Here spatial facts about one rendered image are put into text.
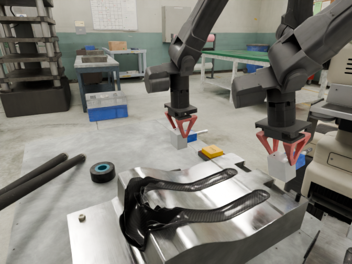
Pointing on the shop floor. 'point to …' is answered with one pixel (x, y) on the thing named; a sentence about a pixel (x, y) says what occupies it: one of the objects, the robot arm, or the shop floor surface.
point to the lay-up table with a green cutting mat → (260, 58)
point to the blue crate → (107, 112)
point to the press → (32, 64)
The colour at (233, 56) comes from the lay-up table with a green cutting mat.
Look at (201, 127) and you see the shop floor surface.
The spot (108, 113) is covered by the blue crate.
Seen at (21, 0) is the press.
